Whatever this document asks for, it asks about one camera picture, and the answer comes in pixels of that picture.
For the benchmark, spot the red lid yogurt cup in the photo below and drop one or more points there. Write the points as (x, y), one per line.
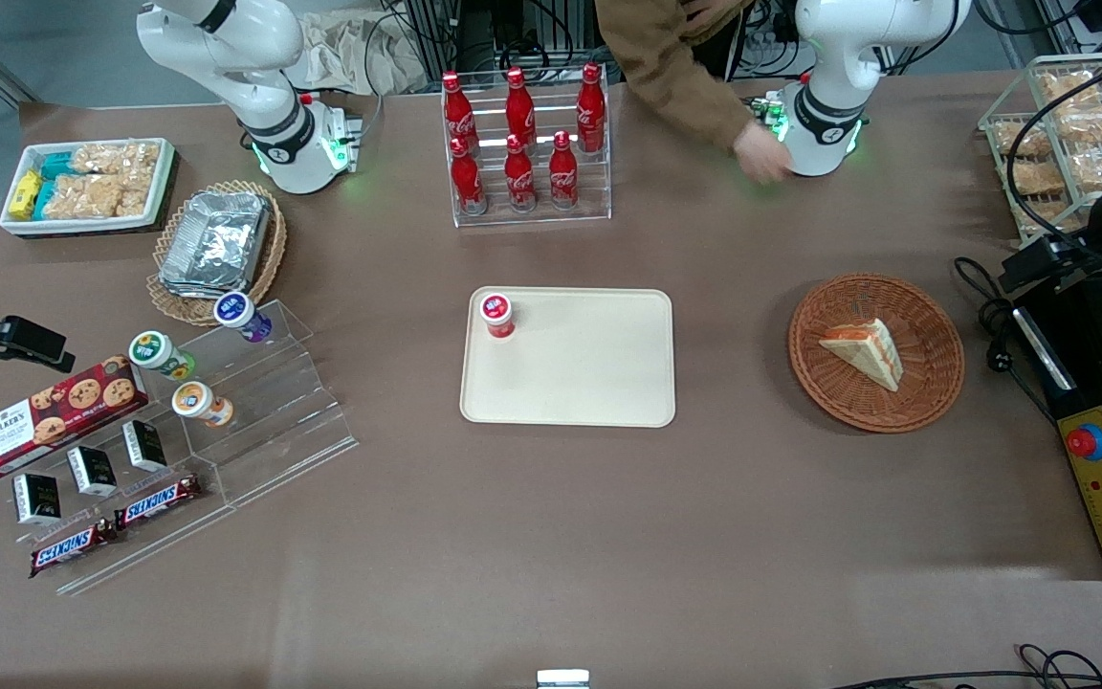
(497, 314)

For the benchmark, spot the small black box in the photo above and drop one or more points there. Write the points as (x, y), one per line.
(144, 446)
(92, 471)
(36, 498)

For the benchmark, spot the grey connector box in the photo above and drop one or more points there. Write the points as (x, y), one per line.
(345, 139)

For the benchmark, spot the blue snack packet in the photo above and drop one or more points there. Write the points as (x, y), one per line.
(58, 165)
(42, 198)

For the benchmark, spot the beige plastic tray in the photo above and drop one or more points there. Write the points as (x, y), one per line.
(580, 368)

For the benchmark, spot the brown wicker basket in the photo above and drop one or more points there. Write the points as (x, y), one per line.
(924, 383)

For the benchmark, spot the red Walkers cookie box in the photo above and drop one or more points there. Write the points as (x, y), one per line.
(54, 416)

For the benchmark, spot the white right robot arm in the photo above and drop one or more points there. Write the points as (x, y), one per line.
(254, 57)

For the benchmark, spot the triangular sandwich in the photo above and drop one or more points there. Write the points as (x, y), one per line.
(867, 352)

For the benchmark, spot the light wicker plate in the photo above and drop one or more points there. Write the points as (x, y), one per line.
(269, 258)

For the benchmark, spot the white plastic bin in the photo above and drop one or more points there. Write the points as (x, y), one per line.
(82, 225)

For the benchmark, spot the purple lid yogurt drink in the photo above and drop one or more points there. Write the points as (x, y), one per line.
(240, 314)

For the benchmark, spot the clear acrylic stepped display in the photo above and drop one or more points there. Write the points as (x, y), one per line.
(274, 421)

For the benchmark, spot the crumpled beige bag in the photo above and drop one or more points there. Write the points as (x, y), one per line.
(350, 53)

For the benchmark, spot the yellow snack packet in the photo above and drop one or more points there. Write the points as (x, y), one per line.
(25, 191)

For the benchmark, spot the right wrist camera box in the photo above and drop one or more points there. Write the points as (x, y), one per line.
(30, 343)

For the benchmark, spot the red cola bottle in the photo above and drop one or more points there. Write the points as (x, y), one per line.
(519, 177)
(518, 105)
(458, 110)
(590, 110)
(562, 175)
(467, 182)

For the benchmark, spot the Snickers bar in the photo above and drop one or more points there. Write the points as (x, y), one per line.
(73, 548)
(157, 500)

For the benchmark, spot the green lid yogurt drink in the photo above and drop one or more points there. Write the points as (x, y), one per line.
(157, 352)

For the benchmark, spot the person's bare hand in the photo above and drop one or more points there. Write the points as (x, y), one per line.
(766, 155)

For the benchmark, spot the clear acrylic bottle rack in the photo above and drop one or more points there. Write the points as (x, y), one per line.
(532, 215)

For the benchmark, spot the forearm in brown sleeve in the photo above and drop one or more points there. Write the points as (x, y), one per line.
(666, 67)

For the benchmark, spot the stack of foil containers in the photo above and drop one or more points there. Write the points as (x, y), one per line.
(216, 244)

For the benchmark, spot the red emergency stop button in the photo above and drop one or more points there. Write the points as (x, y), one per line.
(1087, 442)

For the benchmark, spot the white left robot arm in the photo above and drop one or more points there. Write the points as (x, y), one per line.
(838, 57)

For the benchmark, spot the black appliance with yellow panel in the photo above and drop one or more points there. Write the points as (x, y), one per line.
(1087, 383)

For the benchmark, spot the orange lid yogurt drink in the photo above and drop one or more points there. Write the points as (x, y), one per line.
(199, 402)

